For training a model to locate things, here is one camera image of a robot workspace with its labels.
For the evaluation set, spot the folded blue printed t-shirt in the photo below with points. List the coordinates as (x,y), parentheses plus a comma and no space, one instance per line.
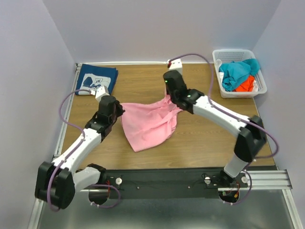
(93,77)

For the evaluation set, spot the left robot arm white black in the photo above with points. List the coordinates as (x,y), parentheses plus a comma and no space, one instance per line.
(59,180)

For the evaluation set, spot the pink t-shirt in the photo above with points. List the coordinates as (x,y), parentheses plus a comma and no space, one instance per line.
(148,125)

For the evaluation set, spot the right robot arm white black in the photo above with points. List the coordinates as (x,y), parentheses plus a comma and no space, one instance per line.
(250,137)

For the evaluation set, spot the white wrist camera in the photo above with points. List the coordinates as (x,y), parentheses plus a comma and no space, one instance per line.
(175,65)
(100,92)

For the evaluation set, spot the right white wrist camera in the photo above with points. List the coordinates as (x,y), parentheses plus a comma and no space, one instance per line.
(175,65)

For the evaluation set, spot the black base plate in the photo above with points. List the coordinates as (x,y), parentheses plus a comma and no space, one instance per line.
(166,184)

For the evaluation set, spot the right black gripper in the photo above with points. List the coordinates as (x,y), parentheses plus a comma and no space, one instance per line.
(175,98)

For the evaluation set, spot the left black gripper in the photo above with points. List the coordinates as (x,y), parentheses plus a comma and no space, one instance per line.
(118,109)

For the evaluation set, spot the white garment in basket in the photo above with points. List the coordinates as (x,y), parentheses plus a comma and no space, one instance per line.
(220,74)

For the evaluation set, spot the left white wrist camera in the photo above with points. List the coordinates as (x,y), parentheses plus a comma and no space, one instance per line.
(100,92)

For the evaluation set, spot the teal t-shirt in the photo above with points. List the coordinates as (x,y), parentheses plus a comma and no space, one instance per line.
(236,73)

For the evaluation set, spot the aluminium frame rail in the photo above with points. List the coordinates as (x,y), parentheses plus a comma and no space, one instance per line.
(64,110)

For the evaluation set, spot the orange t-shirt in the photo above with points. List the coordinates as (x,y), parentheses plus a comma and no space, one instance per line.
(247,85)

